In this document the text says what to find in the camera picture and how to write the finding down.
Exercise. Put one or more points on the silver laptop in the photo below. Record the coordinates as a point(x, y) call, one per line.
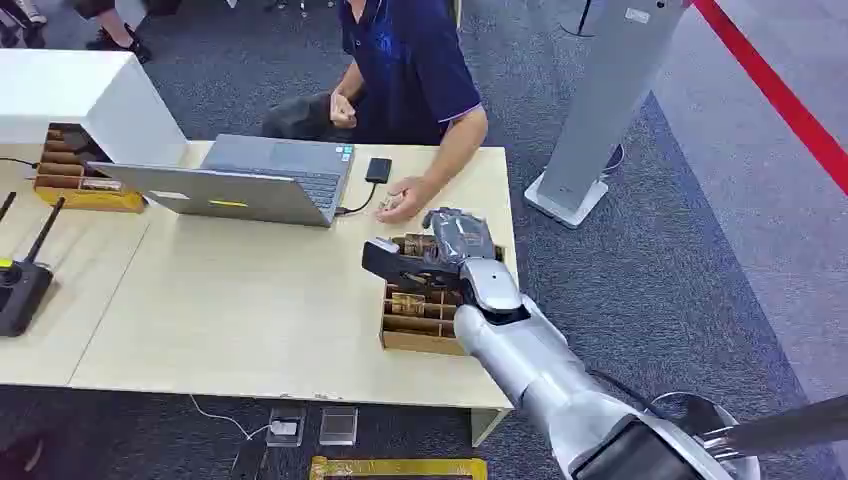
point(265, 185)

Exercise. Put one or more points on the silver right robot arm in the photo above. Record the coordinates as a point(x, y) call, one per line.
point(530, 364)

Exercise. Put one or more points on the card in yellow-based box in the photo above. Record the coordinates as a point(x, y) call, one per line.
point(100, 185)

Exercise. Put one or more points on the empty floor socket box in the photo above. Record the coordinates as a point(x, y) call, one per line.
point(338, 425)

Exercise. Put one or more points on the wooden card box with dividers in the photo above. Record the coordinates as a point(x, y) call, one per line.
point(417, 334)

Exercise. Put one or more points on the white box cabinet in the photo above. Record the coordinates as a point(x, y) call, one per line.
point(79, 86)

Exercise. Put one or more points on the red floor tape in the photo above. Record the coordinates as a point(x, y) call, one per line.
point(782, 96)

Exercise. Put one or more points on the black external drive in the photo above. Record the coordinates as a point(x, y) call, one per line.
point(378, 170)

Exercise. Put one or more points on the standing person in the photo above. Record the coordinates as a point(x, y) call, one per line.
point(116, 30)

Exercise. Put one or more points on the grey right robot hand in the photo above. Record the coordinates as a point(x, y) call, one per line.
point(487, 285)

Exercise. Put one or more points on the grey pillar stand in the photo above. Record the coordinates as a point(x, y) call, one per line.
point(609, 99)

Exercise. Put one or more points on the person's left hand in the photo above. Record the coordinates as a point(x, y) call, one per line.
point(403, 199)

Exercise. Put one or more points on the pale desk leg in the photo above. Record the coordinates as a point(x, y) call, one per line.
point(489, 425)

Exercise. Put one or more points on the black remote controller with antennas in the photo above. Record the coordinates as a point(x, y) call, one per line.
point(23, 291)

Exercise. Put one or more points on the brown card stack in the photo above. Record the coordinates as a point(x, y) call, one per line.
point(418, 246)

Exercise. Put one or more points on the yellow frame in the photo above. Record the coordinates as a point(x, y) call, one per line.
point(397, 468)

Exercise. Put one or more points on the floor socket box with plug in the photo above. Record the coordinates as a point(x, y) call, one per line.
point(285, 427)

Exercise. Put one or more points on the person's right hand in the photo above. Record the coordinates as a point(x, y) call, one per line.
point(342, 111)

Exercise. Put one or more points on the wooden card box yellow base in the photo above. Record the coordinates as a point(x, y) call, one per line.
point(63, 172)

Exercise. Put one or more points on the seated person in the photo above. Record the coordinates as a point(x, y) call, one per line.
point(411, 66)

